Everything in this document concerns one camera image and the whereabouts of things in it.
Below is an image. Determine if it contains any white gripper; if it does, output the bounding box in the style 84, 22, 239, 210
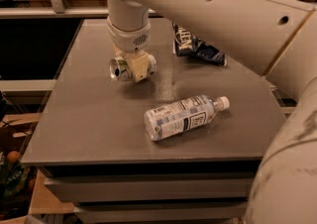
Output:
107, 18, 151, 82

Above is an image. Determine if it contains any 7up soda can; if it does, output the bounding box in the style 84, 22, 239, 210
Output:
108, 53, 159, 82

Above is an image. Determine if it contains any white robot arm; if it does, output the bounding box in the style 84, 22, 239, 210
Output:
130, 0, 317, 224

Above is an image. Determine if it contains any dark blue chip bag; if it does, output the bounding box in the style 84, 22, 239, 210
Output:
172, 24, 227, 66

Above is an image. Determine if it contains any clear plastic water bottle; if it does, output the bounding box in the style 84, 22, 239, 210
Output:
144, 95, 230, 141

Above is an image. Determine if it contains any grey drawer cabinet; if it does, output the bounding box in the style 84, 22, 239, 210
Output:
38, 158, 265, 224

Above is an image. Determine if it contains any orange fruit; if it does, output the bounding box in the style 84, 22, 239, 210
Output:
6, 151, 21, 164

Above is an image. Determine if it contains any green snack package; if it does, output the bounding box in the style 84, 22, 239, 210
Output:
0, 159, 30, 200

